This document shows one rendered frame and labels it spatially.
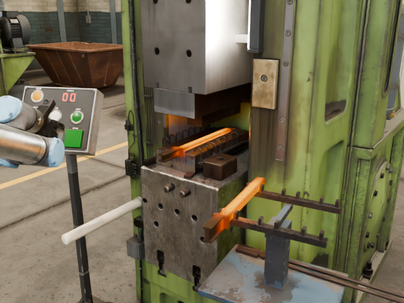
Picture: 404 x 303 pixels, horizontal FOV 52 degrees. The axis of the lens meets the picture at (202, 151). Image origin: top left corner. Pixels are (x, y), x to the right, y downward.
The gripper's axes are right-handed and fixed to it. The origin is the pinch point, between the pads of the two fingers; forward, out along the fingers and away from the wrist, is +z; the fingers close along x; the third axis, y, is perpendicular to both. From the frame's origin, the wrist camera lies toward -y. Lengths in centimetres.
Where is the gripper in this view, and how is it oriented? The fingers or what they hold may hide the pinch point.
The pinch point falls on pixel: (61, 129)
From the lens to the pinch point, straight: 173.0
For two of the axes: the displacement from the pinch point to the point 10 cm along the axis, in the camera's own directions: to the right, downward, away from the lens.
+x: 9.8, 0.6, -1.8
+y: -0.9, 9.8, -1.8
